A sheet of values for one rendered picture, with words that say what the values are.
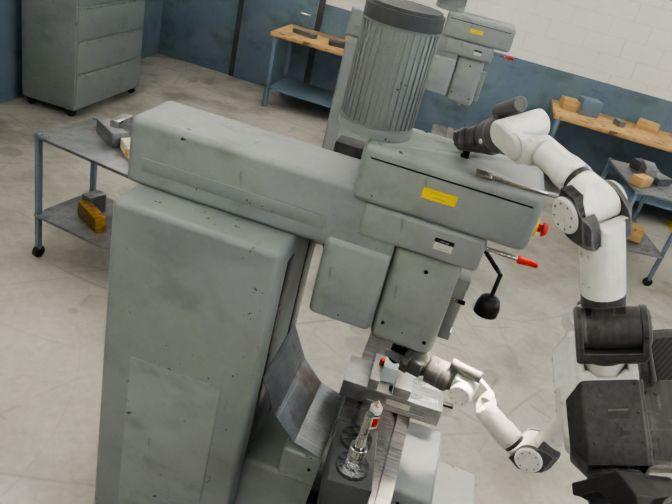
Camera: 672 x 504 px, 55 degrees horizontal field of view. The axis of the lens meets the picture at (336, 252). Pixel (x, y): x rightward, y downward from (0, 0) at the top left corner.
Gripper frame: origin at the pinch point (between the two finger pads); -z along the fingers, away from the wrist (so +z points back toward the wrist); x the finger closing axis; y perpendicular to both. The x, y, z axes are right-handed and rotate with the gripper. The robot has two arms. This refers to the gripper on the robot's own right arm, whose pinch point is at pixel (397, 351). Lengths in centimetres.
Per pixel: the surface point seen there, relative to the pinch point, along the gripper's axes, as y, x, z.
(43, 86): 96, -249, -465
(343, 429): 10.2, 30.6, -0.1
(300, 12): 15, -562, -391
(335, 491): 15.1, 46.6, 7.6
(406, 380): 19.1, -14.1, 2.7
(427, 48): -91, 9, -14
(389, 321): -16.1, 11.1, -2.3
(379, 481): 31.7, 19.8, 12.3
